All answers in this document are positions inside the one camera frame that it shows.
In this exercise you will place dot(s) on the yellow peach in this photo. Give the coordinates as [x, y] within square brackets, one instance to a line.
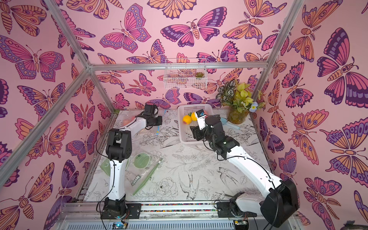
[187, 119]
[193, 116]

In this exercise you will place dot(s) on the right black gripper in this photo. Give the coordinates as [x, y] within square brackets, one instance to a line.
[197, 133]

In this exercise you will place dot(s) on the aluminium frame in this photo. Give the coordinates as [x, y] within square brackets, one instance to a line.
[20, 152]

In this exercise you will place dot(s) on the potted artificial plant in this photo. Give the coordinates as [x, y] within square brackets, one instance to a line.
[237, 97]

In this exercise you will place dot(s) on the white wire wall basket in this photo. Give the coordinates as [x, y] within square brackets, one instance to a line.
[185, 73]

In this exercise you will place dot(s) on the clear green-zipper zip-top bag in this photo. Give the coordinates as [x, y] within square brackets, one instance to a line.
[131, 175]

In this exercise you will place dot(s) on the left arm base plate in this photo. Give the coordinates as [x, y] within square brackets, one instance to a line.
[121, 210]

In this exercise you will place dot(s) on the clear blue-zipper zip-top bag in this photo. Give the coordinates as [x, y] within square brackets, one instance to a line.
[135, 126]

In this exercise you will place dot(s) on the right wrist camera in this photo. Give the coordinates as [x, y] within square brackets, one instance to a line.
[201, 116]

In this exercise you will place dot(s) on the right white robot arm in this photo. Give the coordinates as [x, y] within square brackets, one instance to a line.
[280, 197]

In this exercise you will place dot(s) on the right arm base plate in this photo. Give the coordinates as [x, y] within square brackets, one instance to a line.
[230, 210]

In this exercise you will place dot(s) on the light blue scoop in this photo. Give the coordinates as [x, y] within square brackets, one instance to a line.
[231, 125]

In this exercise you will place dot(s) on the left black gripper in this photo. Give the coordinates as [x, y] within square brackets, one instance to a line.
[160, 121]

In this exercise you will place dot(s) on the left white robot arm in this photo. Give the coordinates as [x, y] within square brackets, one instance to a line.
[118, 150]

